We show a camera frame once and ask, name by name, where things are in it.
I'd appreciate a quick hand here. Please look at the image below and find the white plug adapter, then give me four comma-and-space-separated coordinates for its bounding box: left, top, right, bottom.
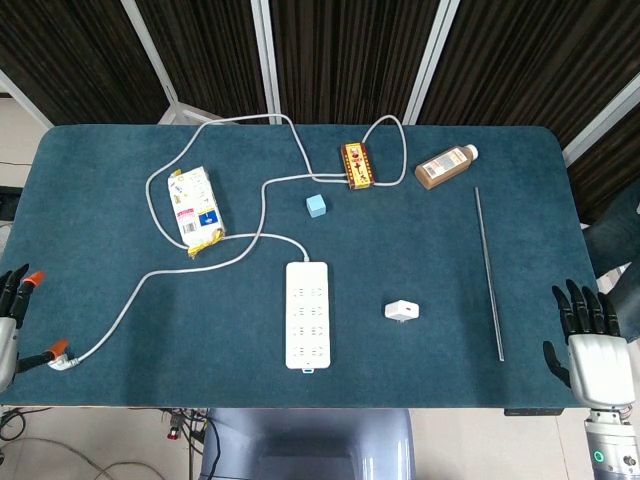
383, 298, 420, 325

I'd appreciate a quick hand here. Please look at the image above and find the left orange-tipped robot hand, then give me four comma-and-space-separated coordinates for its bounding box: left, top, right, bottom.
0, 263, 70, 394

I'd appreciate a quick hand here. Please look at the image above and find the floor cable bundle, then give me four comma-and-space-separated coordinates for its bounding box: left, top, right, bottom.
159, 407, 214, 457

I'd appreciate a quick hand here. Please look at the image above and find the brown liquid bottle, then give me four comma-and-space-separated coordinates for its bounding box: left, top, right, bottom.
414, 143, 480, 191

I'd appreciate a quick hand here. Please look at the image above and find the white yellow snack bag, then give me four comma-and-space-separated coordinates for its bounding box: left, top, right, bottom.
167, 166, 227, 260

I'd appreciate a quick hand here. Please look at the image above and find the red yellow carton box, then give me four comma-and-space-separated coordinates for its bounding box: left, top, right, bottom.
340, 142, 376, 192

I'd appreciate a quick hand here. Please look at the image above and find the white partition frame bar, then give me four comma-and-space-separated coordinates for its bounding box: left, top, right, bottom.
0, 68, 54, 129
562, 72, 640, 167

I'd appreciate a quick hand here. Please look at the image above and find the grey power strip cable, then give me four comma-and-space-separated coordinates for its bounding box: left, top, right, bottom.
47, 113, 409, 372

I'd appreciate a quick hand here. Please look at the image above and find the blue table cloth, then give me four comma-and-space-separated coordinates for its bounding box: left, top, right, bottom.
0, 123, 601, 409

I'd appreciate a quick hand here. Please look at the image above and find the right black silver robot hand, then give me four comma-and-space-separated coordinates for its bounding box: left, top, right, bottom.
543, 278, 632, 411

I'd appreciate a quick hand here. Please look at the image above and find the black floor box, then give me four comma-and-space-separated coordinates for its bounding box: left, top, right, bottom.
0, 185, 22, 221

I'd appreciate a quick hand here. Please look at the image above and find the light blue cube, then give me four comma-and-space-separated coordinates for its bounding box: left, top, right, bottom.
304, 193, 329, 219

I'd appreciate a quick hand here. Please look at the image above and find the thin metal rod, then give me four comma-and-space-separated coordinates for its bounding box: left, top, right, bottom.
473, 186, 506, 362

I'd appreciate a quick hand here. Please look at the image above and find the white floor cable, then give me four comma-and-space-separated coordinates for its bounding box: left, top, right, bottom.
0, 437, 166, 480

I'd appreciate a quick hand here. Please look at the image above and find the white power strip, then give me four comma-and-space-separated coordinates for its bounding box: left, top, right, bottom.
284, 260, 332, 375

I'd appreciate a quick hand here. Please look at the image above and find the black table control panel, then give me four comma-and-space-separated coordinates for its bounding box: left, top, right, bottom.
503, 407, 566, 417

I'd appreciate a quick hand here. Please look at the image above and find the grey blue robot torso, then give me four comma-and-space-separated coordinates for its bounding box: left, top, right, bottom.
199, 407, 416, 480

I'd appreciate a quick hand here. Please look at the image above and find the white double partition post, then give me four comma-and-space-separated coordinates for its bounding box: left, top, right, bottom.
249, 0, 282, 125

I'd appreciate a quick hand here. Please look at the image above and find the white slanted partition post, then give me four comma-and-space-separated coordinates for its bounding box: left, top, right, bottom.
119, 0, 226, 125

